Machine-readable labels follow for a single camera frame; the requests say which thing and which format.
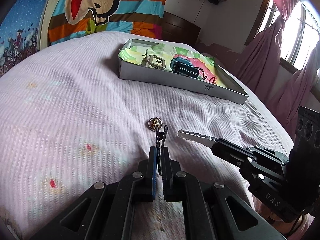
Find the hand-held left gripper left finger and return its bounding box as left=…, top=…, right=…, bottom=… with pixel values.
left=30, top=146, right=158, bottom=240

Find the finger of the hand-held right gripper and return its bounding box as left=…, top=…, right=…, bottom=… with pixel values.
left=217, top=137, right=290, bottom=166
left=211, top=142, right=285, bottom=181

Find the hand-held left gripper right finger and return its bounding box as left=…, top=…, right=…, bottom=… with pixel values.
left=160, top=147, right=288, bottom=240

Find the silver wavy hair clip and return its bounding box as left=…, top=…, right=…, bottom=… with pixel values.
left=177, top=129, right=217, bottom=143

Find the red string bracelet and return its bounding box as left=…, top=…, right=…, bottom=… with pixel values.
left=200, top=67, right=218, bottom=84

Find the grey shallow box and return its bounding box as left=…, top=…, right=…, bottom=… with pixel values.
left=117, top=39, right=249, bottom=105

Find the blue smartwatch with black strap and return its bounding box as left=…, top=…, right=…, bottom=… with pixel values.
left=169, top=57, right=203, bottom=78

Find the beige hair claw clip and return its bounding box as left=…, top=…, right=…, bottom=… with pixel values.
left=141, top=50, right=167, bottom=71

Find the pink curtain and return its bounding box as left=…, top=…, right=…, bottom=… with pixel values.
left=269, top=46, right=320, bottom=136
left=236, top=0, right=300, bottom=94

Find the window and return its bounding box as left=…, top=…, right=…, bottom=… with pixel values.
left=255, top=0, right=320, bottom=73

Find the dark wooden headboard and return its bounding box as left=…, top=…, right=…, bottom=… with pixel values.
left=160, top=12, right=202, bottom=47

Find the striped monkey print cloth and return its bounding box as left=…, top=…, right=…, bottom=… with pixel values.
left=47, top=0, right=173, bottom=46

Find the blue printed fabric wardrobe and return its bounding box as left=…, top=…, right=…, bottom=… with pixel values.
left=0, top=0, right=57, bottom=78

